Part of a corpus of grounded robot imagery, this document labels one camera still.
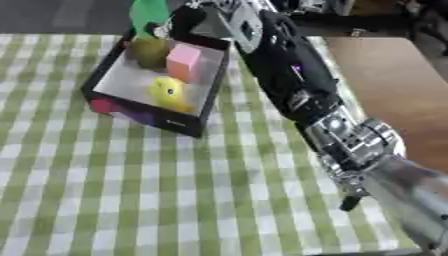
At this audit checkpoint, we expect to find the brown wooden table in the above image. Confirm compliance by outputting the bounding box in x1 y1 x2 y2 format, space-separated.
323 36 448 175

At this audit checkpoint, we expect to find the green cone-shaped toy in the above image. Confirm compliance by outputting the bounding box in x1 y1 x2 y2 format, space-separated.
127 0 172 40

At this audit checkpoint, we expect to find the pink rectangular block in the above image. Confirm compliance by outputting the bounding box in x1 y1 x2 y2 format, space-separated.
164 43 205 85

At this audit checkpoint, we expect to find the black box with white inside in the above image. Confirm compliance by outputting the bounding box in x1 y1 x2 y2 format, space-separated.
78 29 233 139

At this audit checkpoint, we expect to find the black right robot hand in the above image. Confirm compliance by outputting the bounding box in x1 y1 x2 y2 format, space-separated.
145 4 214 40

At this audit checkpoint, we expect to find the yellow soft toy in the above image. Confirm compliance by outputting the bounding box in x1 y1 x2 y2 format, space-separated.
147 76 195 114

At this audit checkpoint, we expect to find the olive green round toy fruit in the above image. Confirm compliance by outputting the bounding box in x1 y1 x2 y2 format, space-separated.
127 37 172 70

